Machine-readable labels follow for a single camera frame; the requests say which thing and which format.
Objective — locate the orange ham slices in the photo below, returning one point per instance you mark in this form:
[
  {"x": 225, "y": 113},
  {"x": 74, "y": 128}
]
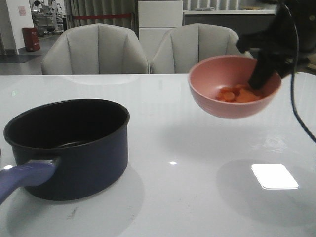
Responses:
[{"x": 240, "y": 93}]

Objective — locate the red belt stanchion barrier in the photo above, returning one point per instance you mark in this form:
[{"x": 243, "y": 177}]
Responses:
[{"x": 130, "y": 16}]

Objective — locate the pink bowl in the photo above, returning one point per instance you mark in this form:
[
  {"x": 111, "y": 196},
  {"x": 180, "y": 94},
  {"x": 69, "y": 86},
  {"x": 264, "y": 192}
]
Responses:
[{"x": 219, "y": 85}]

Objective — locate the left grey upholstered chair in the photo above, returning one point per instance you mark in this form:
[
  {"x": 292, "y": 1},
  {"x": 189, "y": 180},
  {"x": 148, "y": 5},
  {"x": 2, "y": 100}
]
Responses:
[{"x": 96, "y": 49}]

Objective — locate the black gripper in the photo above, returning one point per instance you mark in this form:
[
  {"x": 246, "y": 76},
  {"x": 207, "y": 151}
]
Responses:
[{"x": 279, "y": 38}]

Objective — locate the right grey upholstered chair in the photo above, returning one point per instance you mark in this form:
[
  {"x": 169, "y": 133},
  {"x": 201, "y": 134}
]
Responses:
[{"x": 183, "y": 47}]

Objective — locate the grey upholstered chair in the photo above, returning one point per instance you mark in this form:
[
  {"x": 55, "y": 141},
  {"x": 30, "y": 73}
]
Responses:
[
  {"x": 96, "y": 49},
  {"x": 183, "y": 47}
]

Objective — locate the grey kitchen counter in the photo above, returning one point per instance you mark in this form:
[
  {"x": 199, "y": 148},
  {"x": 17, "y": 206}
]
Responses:
[{"x": 241, "y": 21}]

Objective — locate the white refrigerator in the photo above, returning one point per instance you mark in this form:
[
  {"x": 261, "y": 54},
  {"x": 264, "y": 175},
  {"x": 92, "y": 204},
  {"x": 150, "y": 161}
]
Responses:
[{"x": 155, "y": 17}]

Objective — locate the dark blue saucepan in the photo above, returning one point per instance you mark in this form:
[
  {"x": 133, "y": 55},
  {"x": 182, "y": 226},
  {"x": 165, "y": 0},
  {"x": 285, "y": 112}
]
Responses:
[{"x": 66, "y": 150}]

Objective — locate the grey curtain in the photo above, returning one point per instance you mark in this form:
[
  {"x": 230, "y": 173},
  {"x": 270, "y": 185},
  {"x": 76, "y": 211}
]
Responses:
[{"x": 102, "y": 7}]

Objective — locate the red bin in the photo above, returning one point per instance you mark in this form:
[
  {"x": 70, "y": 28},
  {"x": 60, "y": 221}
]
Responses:
[{"x": 31, "y": 39}]

